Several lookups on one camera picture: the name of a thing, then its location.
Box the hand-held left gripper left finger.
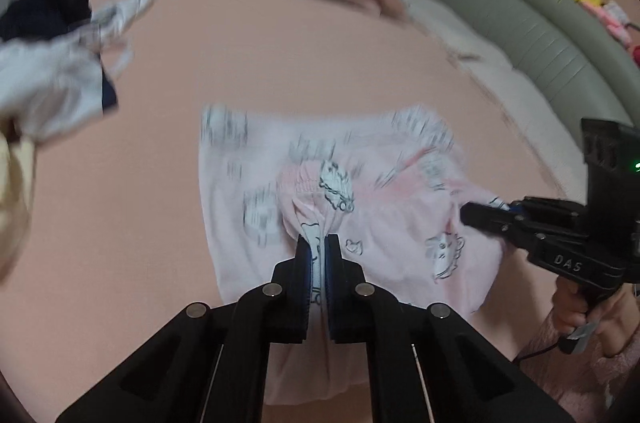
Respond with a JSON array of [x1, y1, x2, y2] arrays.
[[55, 234, 313, 423]]

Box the pink plush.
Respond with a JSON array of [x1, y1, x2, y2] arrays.
[[590, 0, 631, 41]]

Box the person's right forearm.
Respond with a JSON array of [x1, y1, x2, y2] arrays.
[[515, 318, 640, 423]]

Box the grey padded headboard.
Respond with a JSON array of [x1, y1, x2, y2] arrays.
[[420, 0, 640, 124]]

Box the pink bed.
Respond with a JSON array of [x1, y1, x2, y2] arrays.
[[0, 0, 591, 423]]

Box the navy garment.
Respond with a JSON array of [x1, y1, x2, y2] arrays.
[[0, 0, 93, 41]]

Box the black cable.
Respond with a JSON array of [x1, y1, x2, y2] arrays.
[[515, 333, 576, 361]]

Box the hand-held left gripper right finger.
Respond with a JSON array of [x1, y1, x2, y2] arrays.
[[322, 233, 576, 423]]

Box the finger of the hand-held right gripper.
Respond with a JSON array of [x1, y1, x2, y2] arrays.
[[505, 197, 543, 218], [459, 202, 526, 249]]

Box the pile of assorted clothes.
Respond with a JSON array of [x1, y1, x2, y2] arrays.
[[0, 0, 156, 141]]

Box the pink cartoon print pajama pants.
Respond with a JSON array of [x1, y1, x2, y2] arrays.
[[199, 103, 506, 406]]

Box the person's right hand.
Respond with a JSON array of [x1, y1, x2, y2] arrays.
[[550, 277, 640, 358]]

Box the pale yellow garment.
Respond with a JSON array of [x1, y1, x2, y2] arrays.
[[0, 123, 38, 284]]

